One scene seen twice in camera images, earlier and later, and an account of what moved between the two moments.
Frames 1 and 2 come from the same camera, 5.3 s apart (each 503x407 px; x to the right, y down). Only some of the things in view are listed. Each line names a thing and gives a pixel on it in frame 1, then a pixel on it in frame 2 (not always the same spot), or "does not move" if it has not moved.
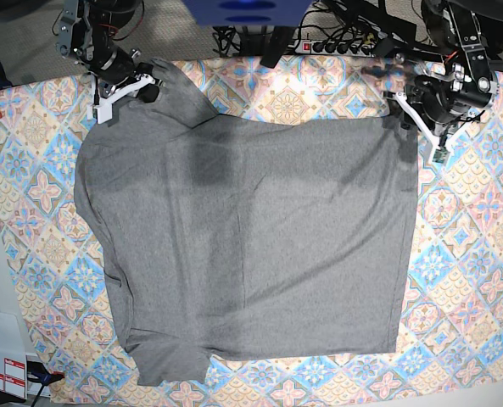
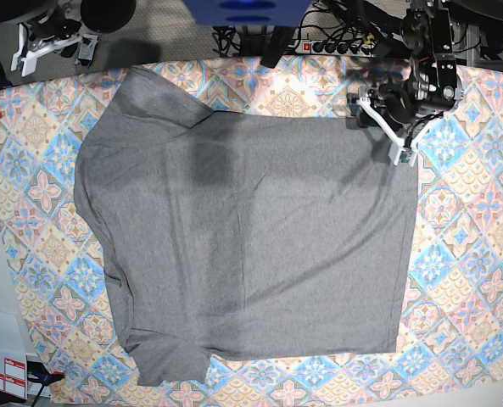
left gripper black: (114, 65) to (54, 23)
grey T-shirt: (243, 236) does not move
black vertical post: (276, 45) does not move
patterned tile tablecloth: (461, 309) does not move
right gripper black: (436, 95) to (437, 89)
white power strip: (335, 47) does not move
